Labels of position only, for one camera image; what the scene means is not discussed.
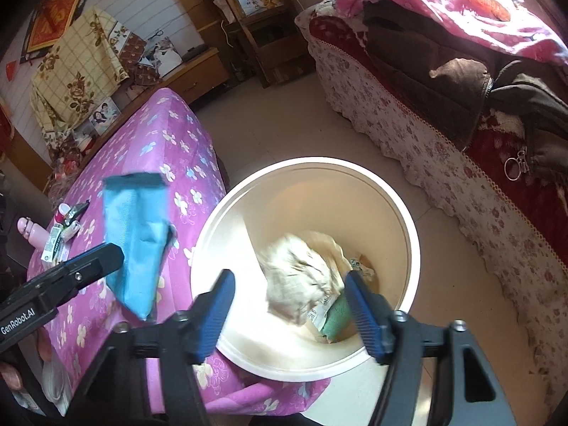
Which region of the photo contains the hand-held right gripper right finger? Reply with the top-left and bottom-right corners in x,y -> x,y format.
344,271 -> 520,426

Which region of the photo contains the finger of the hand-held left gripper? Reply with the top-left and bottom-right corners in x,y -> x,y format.
58,242 -> 126,299

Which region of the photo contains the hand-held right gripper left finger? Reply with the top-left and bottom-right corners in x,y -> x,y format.
66,268 -> 237,426

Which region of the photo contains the green wrapper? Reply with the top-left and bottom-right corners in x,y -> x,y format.
319,295 -> 356,342

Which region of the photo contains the white green medicine box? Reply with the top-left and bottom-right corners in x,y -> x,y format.
41,224 -> 65,263

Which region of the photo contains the blue wrapper packet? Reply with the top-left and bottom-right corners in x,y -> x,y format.
103,171 -> 178,320

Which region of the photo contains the white tissue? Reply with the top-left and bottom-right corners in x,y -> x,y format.
260,233 -> 351,327

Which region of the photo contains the white plastic bucket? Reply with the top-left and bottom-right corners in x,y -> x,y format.
190,157 -> 421,382

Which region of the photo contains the person's left hand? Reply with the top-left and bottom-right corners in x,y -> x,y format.
0,361 -> 23,393

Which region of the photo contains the clear plastic bag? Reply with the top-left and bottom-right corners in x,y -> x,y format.
47,151 -> 83,200

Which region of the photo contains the pink floral tablecloth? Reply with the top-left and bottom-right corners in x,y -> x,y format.
27,88 -> 331,415

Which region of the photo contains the small framed photo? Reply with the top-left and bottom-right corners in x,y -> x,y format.
89,98 -> 121,136

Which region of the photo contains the floral covered sofa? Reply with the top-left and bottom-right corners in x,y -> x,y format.
295,0 -> 568,360

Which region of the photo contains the beige floral cloth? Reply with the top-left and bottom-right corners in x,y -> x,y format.
30,6 -> 147,143

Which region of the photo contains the wooden cabinet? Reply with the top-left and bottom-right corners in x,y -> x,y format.
44,47 -> 229,191

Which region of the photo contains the large photo print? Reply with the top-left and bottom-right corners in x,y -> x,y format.
140,38 -> 182,78

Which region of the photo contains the brown jacket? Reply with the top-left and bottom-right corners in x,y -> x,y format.
364,0 -> 568,182

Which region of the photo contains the wooden chair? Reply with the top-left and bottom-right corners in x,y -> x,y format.
202,0 -> 316,89

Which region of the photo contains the pink blanket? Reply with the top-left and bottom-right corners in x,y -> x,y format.
335,0 -> 568,65

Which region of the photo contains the red diamond wall decoration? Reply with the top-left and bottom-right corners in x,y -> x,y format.
20,0 -> 96,63

